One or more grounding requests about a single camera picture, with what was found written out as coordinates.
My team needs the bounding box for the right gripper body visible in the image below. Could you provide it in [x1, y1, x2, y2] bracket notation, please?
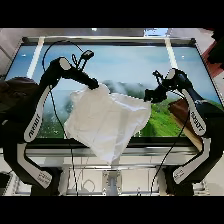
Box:
[143, 86, 168, 104]

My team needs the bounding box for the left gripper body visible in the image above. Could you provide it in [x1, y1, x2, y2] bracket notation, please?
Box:
[73, 70, 101, 91]

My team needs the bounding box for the dark brown garment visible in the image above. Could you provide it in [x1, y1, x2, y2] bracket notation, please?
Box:
[0, 76, 42, 115]

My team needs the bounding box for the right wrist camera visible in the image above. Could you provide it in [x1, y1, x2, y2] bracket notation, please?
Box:
[152, 69, 165, 89]

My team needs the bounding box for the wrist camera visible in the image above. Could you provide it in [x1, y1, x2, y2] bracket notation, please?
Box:
[71, 49, 96, 71]
[152, 69, 165, 89]

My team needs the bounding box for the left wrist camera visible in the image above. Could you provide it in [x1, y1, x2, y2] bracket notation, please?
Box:
[71, 49, 96, 71]

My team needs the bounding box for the black cable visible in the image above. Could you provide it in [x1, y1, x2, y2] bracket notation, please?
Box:
[41, 39, 86, 197]
[149, 109, 192, 197]

